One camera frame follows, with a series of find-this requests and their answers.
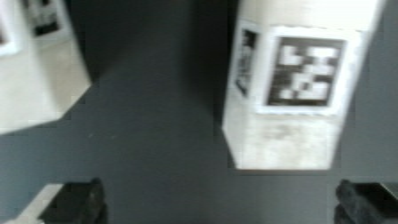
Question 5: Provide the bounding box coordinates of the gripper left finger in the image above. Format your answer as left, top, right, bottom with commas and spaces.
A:
10, 177, 109, 224

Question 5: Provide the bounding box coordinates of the white leg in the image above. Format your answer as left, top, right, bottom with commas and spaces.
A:
0, 0, 90, 135
221, 0, 386, 170

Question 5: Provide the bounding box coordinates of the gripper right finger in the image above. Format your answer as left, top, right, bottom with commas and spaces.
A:
333, 179, 398, 224

